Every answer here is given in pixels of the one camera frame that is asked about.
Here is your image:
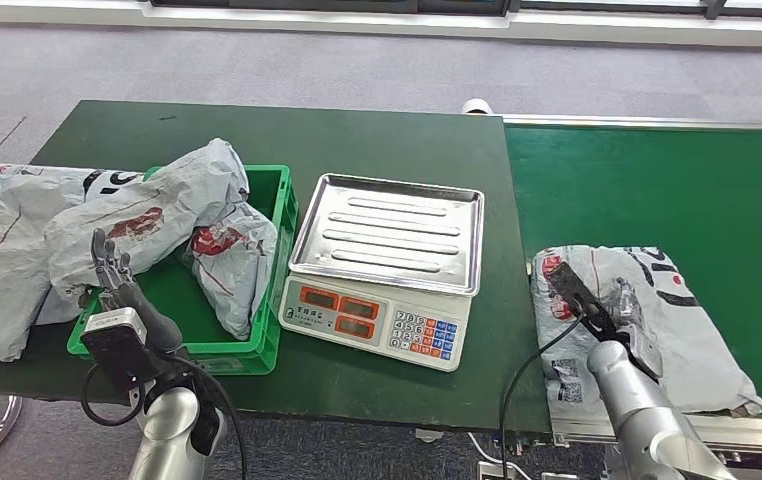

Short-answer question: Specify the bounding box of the white cable under table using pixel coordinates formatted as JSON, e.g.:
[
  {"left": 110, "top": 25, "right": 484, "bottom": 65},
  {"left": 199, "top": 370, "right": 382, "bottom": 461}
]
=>
[{"left": 467, "top": 431, "right": 531, "bottom": 480}]

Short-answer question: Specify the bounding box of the black left camera cable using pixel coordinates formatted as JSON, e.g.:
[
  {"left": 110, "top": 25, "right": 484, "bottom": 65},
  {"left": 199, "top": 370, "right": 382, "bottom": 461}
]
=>
[{"left": 80, "top": 354, "right": 250, "bottom": 480}]

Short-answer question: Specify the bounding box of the green conveyor belt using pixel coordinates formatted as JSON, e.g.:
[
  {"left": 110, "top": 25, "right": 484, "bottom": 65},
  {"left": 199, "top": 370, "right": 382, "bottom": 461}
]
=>
[{"left": 501, "top": 113, "right": 762, "bottom": 452}]

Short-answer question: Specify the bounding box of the grey parcel with QR labels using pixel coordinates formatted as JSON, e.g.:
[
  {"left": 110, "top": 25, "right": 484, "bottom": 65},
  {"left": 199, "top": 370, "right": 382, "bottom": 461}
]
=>
[{"left": 529, "top": 245, "right": 762, "bottom": 425}]

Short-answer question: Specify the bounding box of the white electronic scale steel tray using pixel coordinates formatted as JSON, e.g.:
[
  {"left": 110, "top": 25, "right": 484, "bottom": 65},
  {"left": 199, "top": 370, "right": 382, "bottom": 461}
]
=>
[{"left": 277, "top": 173, "right": 486, "bottom": 374}]

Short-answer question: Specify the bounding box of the green plastic crate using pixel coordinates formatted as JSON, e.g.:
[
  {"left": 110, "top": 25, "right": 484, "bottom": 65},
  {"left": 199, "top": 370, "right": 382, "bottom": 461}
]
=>
[{"left": 66, "top": 164, "right": 299, "bottom": 377}]

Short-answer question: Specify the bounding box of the white parcel black print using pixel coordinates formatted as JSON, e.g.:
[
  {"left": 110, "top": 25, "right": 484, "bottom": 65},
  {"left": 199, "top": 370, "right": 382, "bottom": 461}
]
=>
[{"left": 0, "top": 162, "right": 144, "bottom": 326}]

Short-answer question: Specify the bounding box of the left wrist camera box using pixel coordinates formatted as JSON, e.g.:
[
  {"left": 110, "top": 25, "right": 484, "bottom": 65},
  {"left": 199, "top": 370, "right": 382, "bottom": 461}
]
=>
[{"left": 80, "top": 307, "right": 150, "bottom": 392}]

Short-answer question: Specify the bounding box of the black window frame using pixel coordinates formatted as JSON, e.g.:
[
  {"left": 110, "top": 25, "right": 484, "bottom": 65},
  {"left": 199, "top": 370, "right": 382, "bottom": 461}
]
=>
[{"left": 145, "top": 0, "right": 762, "bottom": 20}]

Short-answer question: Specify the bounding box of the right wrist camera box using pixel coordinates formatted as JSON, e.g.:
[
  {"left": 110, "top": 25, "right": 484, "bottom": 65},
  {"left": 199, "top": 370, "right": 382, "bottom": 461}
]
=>
[{"left": 545, "top": 261, "right": 617, "bottom": 342}]

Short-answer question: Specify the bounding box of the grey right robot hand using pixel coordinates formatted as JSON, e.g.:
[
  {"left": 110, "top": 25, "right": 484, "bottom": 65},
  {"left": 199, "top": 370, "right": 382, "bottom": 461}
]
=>
[{"left": 609, "top": 276, "right": 665, "bottom": 380}]

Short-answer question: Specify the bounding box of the dark green table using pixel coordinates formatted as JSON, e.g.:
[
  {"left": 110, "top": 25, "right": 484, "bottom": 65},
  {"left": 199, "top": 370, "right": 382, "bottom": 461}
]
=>
[{"left": 0, "top": 100, "right": 553, "bottom": 435}]

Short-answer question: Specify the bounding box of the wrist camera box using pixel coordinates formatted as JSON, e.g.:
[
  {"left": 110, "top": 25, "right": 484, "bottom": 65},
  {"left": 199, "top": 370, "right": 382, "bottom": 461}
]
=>
[
  {"left": 545, "top": 261, "right": 617, "bottom": 342},
  {"left": 80, "top": 307, "right": 150, "bottom": 392}
]

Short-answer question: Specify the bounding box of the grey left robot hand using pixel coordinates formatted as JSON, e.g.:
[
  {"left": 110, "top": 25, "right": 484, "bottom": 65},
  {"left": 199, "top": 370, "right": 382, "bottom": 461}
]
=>
[{"left": 90, "top": 228, "right": 184, "bottom": 356}]

